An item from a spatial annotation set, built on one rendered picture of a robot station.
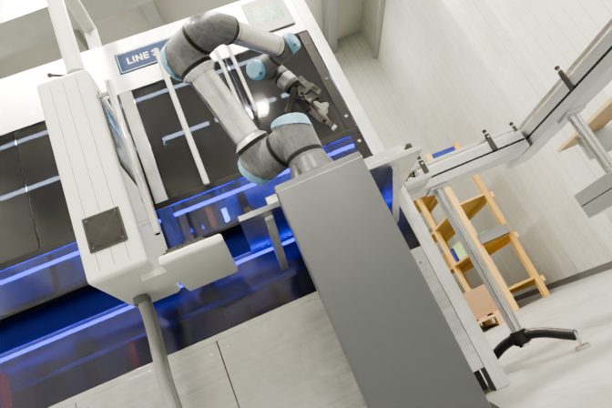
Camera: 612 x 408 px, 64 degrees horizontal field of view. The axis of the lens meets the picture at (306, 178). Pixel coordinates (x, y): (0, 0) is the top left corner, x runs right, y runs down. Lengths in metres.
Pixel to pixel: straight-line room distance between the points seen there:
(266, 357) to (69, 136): 1.06
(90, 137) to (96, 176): 0.14
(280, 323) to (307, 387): 0.25
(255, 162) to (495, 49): 5.02
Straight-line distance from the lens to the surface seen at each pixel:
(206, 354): 2.04
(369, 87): 10.67
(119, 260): 1.59
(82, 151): 1.76
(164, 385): 1.82
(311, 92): 1.94
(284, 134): 1.45
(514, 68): 6.20
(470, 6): 6.58
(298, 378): 2.00
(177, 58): 1.59
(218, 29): 1.55
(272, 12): 2.63
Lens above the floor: 0.33
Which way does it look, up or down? 20 degrees up
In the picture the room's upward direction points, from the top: 25 degrees counter-clockwise
